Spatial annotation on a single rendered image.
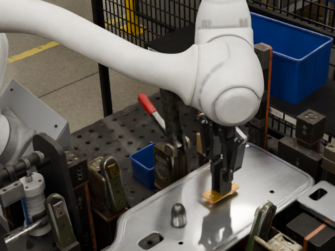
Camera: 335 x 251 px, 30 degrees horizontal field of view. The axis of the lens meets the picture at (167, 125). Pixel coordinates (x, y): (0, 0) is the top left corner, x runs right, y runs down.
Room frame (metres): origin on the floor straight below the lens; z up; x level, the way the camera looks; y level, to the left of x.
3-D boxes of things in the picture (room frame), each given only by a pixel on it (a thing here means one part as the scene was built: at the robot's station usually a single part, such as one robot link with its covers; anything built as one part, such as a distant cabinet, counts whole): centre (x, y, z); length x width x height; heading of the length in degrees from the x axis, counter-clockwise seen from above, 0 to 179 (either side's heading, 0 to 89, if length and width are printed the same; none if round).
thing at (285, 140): (1.22, -0.32, 0.85); 0.12 x 0.03 x 0.30; 40
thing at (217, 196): (1.05, -0.11, 1.02); 0.08 x 0.04 x 0.01; 130
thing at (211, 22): (1.04, -0.11, 1.39); 0.13 x 0.11 x 0.16; 179
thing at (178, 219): (0.97, -0.01, 1.02); 0.03 x 0.03 x 0.07
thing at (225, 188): (1.04, -0.12, 1.05); 0.03 x 0.01 x 0.07; 130
